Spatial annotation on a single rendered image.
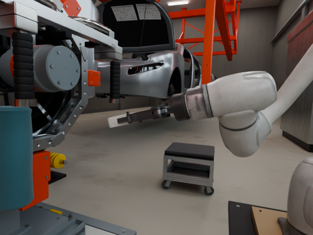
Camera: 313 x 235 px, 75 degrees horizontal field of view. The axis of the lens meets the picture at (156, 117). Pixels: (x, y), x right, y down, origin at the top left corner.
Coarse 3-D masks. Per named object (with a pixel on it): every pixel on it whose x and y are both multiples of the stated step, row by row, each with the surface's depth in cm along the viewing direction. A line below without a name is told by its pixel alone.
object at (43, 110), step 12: (0, 36) 67; (48, 36) 85; (0, 48) 67; (0, 84) 71; (12, 96) 71; (36, 96) 96; (48, 96) 93; (60, 96) 91; (36, 108) 81; (48, 108) 90; (60, 108) 88; (36, 120) 86; (48, 120) 84; (36, 132) 78
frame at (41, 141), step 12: (60, 12) 74; (72, 36) 81; (72, 48) 86; (84, 48) 87; (84, 60) 89; (84, 72) 89; (84, 84) 89; (72, 96) 90; (84, 96) 89; (72, 108) 85; (60, 120) 83; (72, 120) 84; (48, 132) 79; (60, 132) 78; (36, 144) 69; (48, 144) 74; (60, 144) 79
